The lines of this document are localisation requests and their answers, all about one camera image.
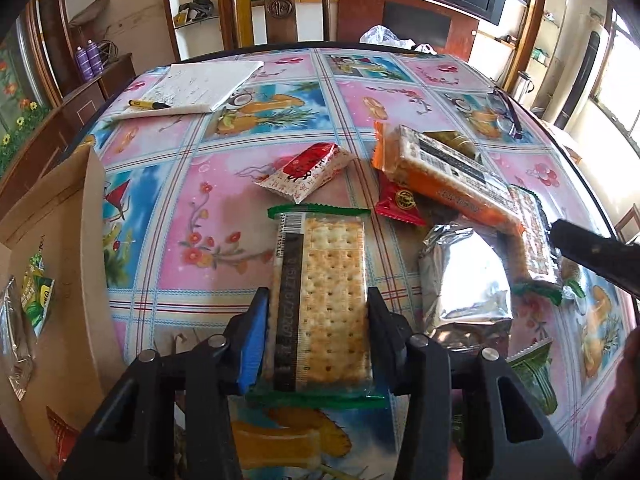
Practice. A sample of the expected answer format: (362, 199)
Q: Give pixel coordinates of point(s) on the small red snack packet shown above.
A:
(400, 205)

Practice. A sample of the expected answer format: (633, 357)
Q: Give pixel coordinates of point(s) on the bright window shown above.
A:
(620, 85)

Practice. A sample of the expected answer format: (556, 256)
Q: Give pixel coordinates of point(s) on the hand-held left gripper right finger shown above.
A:
(385, 340)

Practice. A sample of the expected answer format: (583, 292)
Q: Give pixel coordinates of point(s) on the metal kettle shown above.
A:
(524, 85)

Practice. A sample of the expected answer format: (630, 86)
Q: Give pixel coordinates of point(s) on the white plastic bag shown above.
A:
(382, 35)

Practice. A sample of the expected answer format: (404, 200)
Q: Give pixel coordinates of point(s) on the green-edged cracker packet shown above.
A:
(330, 290)
(532, 255)

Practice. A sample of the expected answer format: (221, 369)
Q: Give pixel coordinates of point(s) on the red white snack packet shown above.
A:
(305, 170)

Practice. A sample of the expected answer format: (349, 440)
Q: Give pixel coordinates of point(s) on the olive green snack packet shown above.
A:
(450, 142)

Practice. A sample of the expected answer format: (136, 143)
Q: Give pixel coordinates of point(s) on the brown cardboard box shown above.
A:
(75, 240)

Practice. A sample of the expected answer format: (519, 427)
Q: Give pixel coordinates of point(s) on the large orange cracker pack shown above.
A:
(450, 185)

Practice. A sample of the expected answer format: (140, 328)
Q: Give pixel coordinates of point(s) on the dark-framed eyeglasses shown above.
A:
(507, 115)

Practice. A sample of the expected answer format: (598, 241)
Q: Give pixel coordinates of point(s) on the small clear green candy packet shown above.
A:
(572, 282)

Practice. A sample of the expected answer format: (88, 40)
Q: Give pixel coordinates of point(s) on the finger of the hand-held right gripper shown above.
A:
(590, 252)

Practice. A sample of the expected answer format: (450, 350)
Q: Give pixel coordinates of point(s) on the yellow black pen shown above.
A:
(147, 104)

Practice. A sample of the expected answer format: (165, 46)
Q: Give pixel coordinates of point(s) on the wood-framed wall shelf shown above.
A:
(540, 25)

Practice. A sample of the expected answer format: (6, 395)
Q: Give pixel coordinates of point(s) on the green pea snack packet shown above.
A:
(532, 380)
(37, 290)

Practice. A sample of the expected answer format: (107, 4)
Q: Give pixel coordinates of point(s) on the person's right hand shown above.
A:
(629, 370)

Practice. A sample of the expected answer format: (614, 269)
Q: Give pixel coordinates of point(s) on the dark wooden door frame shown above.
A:
(50, 35)

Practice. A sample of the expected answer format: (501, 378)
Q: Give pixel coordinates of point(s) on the red-brown television cabinet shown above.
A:
(360, 15)

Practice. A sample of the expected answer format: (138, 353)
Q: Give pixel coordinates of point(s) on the plain wooden chair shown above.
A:
(629, 222)

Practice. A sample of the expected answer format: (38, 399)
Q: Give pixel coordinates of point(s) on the white notebook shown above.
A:
(195, 85)

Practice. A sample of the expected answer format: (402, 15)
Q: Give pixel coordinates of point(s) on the red gold snack packet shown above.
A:
(62, 430)

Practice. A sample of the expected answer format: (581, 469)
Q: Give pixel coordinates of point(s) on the brown cloth bag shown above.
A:
(90, 10)

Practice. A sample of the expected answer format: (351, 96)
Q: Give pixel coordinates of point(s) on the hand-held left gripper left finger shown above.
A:
(252, 345)

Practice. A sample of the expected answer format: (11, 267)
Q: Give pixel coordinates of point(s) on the dark wooden sideboard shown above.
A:
(60, 120)

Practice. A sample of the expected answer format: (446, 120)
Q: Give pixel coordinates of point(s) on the black yellow shelf clutter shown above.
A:
(192, 10)

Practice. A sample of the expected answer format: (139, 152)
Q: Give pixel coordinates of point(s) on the carved wooden chair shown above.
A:
(277, 5)

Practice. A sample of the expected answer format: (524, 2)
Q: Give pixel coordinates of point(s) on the small wooden table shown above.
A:
(562, 140)

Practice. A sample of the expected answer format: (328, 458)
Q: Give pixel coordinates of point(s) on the floral painted panel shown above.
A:
(20, 110)

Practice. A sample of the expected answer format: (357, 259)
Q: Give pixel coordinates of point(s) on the white standing air conditioner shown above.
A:
(582, 70)

